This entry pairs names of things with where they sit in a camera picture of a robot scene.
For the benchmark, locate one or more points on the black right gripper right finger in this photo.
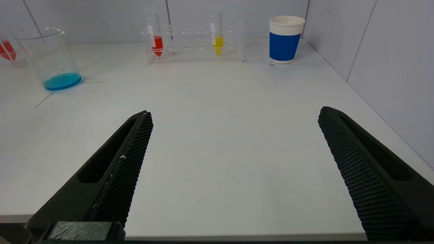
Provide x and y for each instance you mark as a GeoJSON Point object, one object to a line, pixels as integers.
{"type": "Point", "coordinates": [369, 183]}

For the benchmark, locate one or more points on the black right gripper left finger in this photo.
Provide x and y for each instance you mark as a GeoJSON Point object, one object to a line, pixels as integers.
{"type": "Point", "coordinates": [118, 183]}

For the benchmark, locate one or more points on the clear glass beaker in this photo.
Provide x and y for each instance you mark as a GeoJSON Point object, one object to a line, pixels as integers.
{"type": "Point", "coordinates": [61, 81]}

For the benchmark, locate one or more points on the test tube with red pigment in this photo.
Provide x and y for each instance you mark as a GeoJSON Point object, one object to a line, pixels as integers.
{"type": "Point", "coordinates": [158, 44]}
{"type": "Point", "coordinates": [7, 51]}

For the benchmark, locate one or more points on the clear acrylic test tube rack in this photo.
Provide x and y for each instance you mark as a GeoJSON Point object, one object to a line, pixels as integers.
{"type": "Point", "coordinates": [193, 44]}
{"type": "Point", "coordinates": [18, 59]}

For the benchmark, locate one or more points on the test tube with yellow pigment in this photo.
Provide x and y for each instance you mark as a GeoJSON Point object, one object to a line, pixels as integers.
{"type": "Point", "coordinates": [218, 42]}

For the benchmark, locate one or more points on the blue white paper cup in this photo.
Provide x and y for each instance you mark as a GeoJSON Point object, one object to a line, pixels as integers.
{"type": "Point", "coordinates": [284, 44]}

